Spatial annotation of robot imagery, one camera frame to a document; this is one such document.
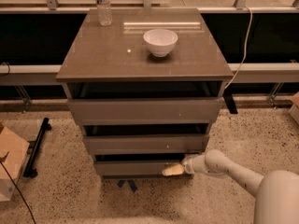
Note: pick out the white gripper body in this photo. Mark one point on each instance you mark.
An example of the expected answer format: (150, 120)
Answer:
(189, 164)

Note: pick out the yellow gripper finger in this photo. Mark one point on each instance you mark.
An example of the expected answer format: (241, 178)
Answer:
(175, 169)

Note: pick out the grey bottom drawer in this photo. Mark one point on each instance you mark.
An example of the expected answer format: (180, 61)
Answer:
(111, 169)

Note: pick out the grey drawer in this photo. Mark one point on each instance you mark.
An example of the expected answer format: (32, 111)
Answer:
(146, 144)
(156, 111)
(111, 169)

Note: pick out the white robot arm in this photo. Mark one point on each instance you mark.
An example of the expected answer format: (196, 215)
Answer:
(276, 194)

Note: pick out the grey middle drawer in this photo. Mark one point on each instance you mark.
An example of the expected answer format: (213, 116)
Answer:
(146, 144)

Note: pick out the grey top drawer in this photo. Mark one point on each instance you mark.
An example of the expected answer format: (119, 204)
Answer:
(156, 111)

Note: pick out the grey drawer cabinet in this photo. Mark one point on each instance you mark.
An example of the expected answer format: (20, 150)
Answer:
(114, 63)

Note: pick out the blue tape cross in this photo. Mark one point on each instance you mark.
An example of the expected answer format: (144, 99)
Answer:
(131, 184)

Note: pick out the cardboard box right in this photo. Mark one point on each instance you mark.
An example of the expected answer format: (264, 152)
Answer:
(294, 110)

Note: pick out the cardboard box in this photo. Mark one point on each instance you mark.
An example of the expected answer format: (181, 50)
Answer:
(13, 149)
(294, 110)

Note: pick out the white ceramic bowl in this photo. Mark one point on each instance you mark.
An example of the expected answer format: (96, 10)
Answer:
(160, 42)

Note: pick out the black stand bar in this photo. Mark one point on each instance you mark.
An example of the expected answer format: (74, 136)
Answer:
(30, 170)

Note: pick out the cardboard box left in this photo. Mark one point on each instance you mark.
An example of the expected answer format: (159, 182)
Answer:
(13, 149)

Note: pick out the clear plastic water bottle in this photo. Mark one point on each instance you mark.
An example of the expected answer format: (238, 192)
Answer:
(104, 12)

